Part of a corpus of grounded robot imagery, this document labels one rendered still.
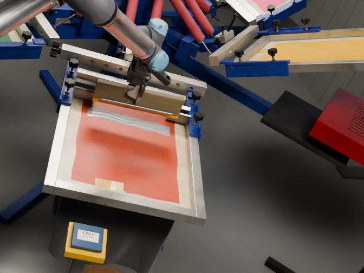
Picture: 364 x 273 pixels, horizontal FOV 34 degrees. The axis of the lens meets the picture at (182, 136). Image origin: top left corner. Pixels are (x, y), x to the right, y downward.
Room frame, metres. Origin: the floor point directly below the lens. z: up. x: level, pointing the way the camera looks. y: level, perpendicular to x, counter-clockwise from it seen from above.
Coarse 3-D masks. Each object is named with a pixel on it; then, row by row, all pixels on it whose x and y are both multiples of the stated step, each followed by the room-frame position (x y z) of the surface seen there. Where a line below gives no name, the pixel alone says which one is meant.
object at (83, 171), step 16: (128, 112) 2.10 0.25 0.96; (80, 128) 1.86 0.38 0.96; (96, 128) 1.90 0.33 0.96; (112, 128) 1.94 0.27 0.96; (128, 128) 1.99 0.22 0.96; (80, 144) 1.77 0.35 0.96; (80, 160) 1.68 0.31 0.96; (80, 176) 1.60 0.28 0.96; (96, 176) 1.63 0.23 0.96; (112, 176) 1.67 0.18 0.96
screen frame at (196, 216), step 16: (96, 80) 2.21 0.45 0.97; (112, 80) 2.23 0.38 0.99; (64, 112) 1.87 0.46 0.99; (64, 128) 1.77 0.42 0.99; (192, 144) 2.02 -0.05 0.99; (48, 160) 1.60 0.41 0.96; (192, 160) 1.91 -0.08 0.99; (48, 176) 1.50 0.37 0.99; (192, 176) 1.82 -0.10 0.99; (48, 192) 1.46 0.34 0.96; (64, 192) 1.47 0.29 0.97; (80, 192) 1.49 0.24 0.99; (96, 192) 1.52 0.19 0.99; (112, 192) 1.55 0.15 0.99; (192, 192) 1.74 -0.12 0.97; (128, 208) 1.54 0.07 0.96; (144, 208) 1.55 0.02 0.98; (160, 208) 1.57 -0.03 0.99; (176, 208) 1.60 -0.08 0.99; (192, 208) 1.67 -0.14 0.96
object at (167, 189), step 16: (144, 112) 2.15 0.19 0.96; (160, 144) 1.98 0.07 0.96; (176, 160) 1.91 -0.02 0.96; (128, 176) 1.71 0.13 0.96; (144, 176) 1.74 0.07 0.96; (176, 176) 1.82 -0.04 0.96; (128, 192) 1.62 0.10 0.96; (144, 192) 1.66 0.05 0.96; (160, 192) 1.69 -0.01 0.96; (176, 192) 1.73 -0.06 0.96
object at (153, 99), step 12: (96, 84) 1.95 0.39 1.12; (108, 84) 1.96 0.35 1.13; (120, 84) 1.99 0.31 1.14; (96, 96) 1.95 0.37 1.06; (108, 96) 1.96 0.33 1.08; (120, 96) 1.98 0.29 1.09; (144, 96) 2.00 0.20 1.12; (156, 96) 2.02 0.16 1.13; (168, 96) 2.03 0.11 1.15; (156, 108) 2.02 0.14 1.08; (168, 108) 2.03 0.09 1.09; (180, 108) 2.05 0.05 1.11
